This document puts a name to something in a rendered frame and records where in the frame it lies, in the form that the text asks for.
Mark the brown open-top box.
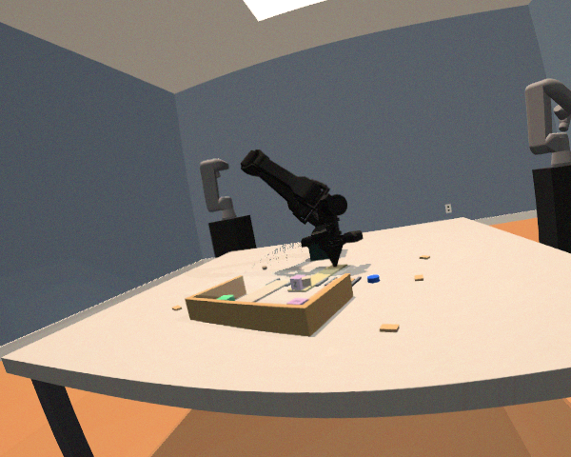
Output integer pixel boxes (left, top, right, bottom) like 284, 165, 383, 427
183, 268, 354, 336

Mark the blue short cylinder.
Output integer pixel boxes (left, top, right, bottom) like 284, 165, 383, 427
366, 274, 380, 284

